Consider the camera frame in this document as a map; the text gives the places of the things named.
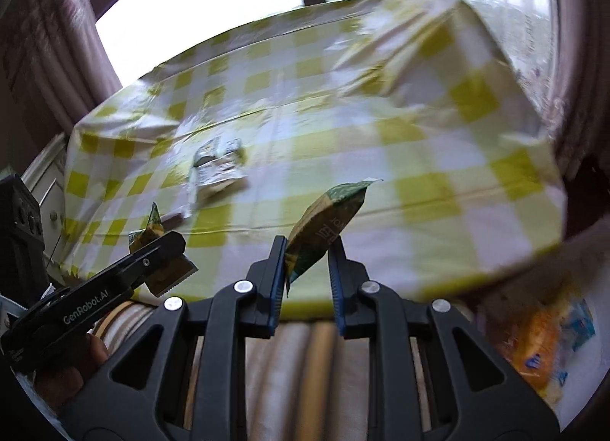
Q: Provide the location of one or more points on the white cabinet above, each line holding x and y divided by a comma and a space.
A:
47, 174

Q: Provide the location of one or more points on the person's left hand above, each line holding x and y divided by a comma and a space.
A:
71, 381

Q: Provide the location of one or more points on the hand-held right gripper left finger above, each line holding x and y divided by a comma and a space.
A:
278, 283

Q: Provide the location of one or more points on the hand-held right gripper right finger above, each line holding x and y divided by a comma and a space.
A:
334, 288

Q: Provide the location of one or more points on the brown floral curtain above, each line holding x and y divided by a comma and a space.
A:
47, 40

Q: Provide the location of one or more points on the beige striped sofa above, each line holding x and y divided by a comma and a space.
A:
309, 374

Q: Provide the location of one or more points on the green and yellow snack packet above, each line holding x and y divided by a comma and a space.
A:
324, 226

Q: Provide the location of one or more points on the small brown snack bar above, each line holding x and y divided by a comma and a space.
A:
171, 219

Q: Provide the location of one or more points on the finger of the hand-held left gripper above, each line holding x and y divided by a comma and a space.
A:
159, 250

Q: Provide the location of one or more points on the orange plastic bag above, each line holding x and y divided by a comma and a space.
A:
538, 341

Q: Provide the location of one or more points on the yellow checked tablecloth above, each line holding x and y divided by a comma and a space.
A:
381, 145

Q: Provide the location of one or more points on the black electronic box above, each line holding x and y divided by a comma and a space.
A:
19, 231

